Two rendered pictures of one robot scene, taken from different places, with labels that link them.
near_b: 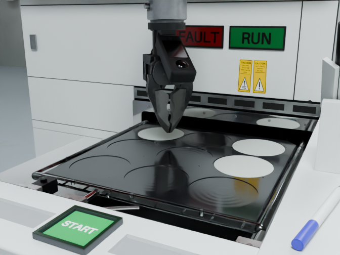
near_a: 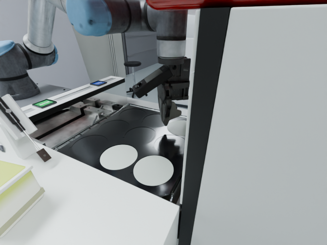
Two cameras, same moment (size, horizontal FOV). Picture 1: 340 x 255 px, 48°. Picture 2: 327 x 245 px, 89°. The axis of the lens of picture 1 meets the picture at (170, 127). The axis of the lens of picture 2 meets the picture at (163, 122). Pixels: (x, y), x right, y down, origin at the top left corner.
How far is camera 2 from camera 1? 86 cm
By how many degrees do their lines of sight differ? 82
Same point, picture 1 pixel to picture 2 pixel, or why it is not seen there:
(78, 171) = (128, 110)
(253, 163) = (121, 161)
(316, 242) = not seen: outside the picture
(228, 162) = (126, 150)
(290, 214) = not seen: hidden behind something
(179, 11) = (159, 50)
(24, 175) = not seen: hidden behind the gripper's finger
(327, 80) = (13, 108)
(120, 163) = (135, 118)
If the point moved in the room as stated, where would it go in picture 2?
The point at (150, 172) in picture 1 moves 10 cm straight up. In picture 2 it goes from (121, 125) to (117, 99)
